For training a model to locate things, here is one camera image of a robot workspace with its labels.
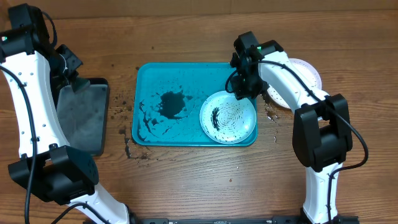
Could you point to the dark cleaning sponge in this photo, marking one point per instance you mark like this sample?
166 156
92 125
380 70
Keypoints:
79 84

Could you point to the black rectangular water tray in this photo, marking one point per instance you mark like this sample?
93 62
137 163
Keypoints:
83 115

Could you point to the pink speckled plate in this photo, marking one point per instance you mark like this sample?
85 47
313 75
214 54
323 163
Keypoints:
307 70

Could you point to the light blue speckled plate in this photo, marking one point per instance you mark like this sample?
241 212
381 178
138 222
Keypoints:
227 120

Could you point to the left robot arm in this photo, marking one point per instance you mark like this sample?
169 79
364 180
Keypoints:
37 69

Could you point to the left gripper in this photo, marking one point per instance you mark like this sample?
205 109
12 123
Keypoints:
75 63

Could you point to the teal plastic serving tray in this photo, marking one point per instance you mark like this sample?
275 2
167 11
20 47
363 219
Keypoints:
168 100

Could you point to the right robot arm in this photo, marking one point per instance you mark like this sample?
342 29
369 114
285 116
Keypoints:
322 133

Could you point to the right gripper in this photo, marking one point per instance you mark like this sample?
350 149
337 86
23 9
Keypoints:
242 94

